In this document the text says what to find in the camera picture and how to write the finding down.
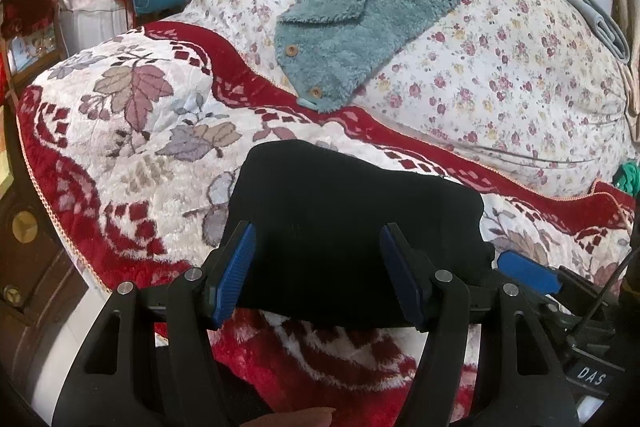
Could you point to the wooden cabinet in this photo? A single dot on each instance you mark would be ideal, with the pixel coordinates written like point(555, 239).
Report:
point(30, 267)

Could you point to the grey cloth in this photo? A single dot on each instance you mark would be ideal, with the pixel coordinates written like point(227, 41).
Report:
point(600, 19)

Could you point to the black pants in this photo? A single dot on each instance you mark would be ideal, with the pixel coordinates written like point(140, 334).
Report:
point(325, 217)

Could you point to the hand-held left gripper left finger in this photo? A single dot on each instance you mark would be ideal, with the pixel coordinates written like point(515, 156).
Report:
point(232, 277)

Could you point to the red patterned blanket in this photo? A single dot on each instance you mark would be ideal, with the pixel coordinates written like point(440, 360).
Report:
point(125, 132)

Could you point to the chair with red cover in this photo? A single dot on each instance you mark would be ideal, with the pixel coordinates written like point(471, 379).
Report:
point(30, 9)

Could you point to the person's left hand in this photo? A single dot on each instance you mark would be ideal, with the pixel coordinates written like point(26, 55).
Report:
point(295, 418)

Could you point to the green cloth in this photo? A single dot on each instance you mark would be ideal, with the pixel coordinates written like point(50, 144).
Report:
point(629, 179)

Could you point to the beige curtain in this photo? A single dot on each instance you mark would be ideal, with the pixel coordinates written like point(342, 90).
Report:
point(627, 7)

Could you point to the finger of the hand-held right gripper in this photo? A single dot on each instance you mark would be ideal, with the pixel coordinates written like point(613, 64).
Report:
point(525, 273)

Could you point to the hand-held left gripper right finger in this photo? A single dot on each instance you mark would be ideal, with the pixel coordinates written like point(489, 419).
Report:
point(402, 277)

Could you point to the white pleated cloth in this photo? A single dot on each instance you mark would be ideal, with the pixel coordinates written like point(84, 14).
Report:
point(95, 29)

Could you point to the floral quilt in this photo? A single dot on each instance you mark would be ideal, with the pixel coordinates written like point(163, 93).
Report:
point(475, 72)

